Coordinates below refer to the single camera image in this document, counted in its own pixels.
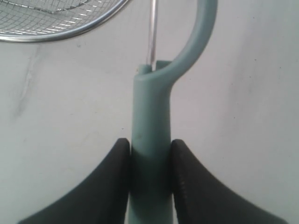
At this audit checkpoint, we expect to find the teal handled peeler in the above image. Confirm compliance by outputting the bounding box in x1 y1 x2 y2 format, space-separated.
128 0 218 224

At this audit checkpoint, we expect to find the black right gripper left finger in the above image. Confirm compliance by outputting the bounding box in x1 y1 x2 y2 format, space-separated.
20 138 130 224

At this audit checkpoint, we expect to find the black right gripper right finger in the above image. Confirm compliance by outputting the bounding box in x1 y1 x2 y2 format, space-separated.
171 140 286 224

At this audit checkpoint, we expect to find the oval wire mesh basket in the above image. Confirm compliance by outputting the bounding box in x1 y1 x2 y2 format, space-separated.
0 0 129 43

